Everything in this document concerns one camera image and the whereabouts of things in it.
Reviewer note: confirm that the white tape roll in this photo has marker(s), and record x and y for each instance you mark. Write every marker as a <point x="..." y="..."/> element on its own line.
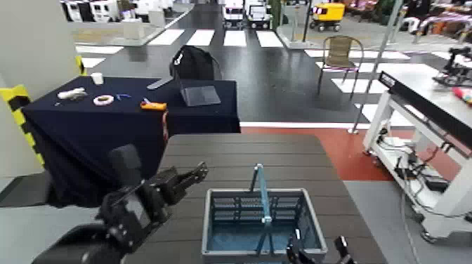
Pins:
<point x="103" y="100"/>

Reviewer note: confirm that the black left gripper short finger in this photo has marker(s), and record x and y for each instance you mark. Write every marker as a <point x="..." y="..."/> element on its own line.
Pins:
<point x="166" y="177"/>

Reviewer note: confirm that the small yellow black corner guard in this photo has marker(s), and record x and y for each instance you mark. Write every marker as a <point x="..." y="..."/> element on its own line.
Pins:
<point x="80" y="65"/>

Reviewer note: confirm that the dark grey laptop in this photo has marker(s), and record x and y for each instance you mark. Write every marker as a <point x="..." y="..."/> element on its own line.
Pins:
<point x="201" y="95"/>

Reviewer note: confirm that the black robot arm on bench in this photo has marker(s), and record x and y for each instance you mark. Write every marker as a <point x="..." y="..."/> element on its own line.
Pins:
<point x="455" y="68"/>

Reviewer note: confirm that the white small vehicle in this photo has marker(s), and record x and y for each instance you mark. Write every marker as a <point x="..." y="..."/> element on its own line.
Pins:
<point x="259" y="15"/>
<point x="233" y="15"/>

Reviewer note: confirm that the white paper cup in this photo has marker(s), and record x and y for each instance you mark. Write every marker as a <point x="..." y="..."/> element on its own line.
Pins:
<point x="97" y="78"/>

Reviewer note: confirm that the table with dark navy cloth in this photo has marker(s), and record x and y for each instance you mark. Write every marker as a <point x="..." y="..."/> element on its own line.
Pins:
<point x="110" y="129"/>

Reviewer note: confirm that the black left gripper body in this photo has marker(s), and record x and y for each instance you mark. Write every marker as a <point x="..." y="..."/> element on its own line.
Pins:
<point x="134" y="214"/>

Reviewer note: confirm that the white plastic tool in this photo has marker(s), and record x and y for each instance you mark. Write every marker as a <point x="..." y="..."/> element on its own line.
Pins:
<point x="72" y="94"/>

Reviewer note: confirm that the grey flat panel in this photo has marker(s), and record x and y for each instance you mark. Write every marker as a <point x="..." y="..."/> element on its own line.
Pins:
<point x="159" y="83"/>

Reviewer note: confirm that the row of white kiosks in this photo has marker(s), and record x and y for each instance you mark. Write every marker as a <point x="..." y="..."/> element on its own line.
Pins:
<point x="90" y="10"/>

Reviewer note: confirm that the blue crate with grey rim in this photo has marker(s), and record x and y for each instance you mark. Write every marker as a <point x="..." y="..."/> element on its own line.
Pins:
<point x="263" y="221"/>

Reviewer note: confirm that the white cube block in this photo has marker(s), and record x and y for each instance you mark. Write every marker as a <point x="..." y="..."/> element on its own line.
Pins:
<point x="133" y="28"/>

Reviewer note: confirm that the brown wicker metal chair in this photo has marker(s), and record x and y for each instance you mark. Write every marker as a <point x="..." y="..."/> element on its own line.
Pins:
<point x="339" y="55"/>

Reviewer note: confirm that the red and pink object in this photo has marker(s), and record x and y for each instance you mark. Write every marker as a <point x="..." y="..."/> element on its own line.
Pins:
<point x="463" y="94"/>

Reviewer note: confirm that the yellow delivery vehicle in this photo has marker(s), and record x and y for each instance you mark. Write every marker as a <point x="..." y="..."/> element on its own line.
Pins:
<point x="326" y="15"/>

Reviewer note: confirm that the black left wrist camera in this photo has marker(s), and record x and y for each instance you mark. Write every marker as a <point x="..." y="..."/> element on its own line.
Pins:
<point x="125" y="164"/>

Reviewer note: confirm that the slanted grey metal pole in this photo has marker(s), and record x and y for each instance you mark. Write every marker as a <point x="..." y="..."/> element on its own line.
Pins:
<point x="376" y="66"/>

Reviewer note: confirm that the black power supply box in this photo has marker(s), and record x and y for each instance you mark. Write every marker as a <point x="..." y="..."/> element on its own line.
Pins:
<point x="436" y="183"/>

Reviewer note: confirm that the small blue item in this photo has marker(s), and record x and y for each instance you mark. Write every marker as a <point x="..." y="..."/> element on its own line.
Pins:
<point x="123" y="96"/>

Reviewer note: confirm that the white workbench with black edge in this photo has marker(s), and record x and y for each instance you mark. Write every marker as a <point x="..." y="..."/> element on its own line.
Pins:
<point x="424" y="121"/>

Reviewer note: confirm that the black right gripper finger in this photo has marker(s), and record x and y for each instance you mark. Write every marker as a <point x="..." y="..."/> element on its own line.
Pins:
<point x="297" y="252"/>
<point x="342" y="248"/>

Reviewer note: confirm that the orange hand tool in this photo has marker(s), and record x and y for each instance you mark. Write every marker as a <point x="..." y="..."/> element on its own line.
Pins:
<point x="153" y="106"/>

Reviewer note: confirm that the black backpack on chair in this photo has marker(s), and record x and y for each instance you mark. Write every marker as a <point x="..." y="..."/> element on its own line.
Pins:
<point x="193" y="63"/>

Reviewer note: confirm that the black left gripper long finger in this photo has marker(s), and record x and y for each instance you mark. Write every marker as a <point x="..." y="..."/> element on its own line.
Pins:
<point x="195" y="174"/>

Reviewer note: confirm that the yellow black striped corner guard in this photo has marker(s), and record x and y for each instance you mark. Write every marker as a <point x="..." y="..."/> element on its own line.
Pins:
<point x="22" y="118"/>

